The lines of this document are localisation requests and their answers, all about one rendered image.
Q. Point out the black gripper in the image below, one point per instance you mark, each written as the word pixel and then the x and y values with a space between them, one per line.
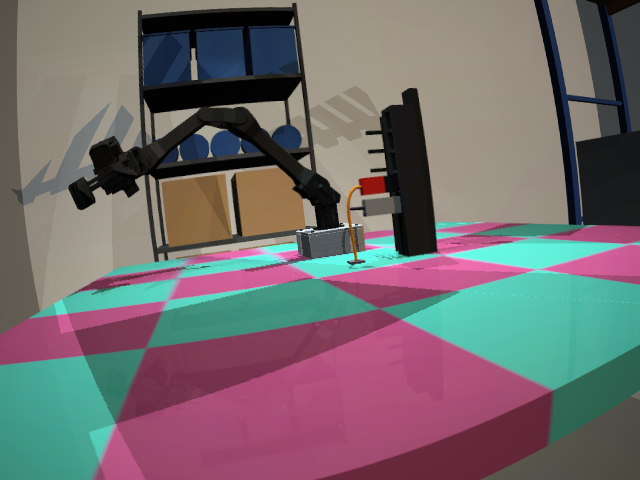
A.
pixel 112 178

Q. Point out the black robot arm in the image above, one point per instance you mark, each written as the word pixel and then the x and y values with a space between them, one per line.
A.
pixel 240 122

